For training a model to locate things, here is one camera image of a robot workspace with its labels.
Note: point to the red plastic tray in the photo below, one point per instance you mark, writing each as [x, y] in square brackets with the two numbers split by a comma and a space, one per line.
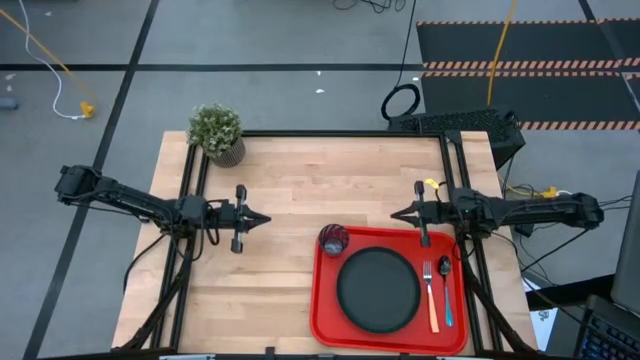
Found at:
[330, 330]

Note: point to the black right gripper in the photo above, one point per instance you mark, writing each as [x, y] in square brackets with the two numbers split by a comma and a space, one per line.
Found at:
[437, 212]

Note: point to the black aluminium table frame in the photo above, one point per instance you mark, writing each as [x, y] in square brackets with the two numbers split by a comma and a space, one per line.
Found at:
[345, 134]

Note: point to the yellow tape tag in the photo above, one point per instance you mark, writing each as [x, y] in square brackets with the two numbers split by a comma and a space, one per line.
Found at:
[432, 183]

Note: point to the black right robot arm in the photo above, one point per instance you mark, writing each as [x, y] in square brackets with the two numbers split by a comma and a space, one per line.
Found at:
[540, 212]

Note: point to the dark ribbed glass cup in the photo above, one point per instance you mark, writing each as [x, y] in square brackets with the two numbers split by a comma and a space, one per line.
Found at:
[333, 241]

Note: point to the black round plate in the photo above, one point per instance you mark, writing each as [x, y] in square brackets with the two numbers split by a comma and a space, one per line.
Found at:
[378, 290]

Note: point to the black computer tower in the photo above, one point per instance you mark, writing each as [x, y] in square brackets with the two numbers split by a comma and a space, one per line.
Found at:
[460, 125]

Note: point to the black keyboard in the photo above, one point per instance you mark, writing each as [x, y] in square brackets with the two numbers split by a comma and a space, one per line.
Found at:
[610, 335]

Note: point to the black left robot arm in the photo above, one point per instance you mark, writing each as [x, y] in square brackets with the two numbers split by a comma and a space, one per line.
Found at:
[130, 197]

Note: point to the grey monitor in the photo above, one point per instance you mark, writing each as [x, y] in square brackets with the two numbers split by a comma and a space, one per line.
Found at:
[630, 250]

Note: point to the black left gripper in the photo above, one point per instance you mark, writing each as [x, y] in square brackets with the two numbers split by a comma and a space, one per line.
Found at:
[225, 217]

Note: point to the black mat with striped edges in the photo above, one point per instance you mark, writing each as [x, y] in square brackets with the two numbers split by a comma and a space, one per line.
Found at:
[530, 45]

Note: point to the white paper sheet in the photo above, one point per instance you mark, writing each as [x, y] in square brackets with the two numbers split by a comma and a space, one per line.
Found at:
[542, 320]

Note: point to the small potted green plant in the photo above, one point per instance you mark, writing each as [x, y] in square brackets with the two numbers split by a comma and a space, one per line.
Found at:
[215, 130]

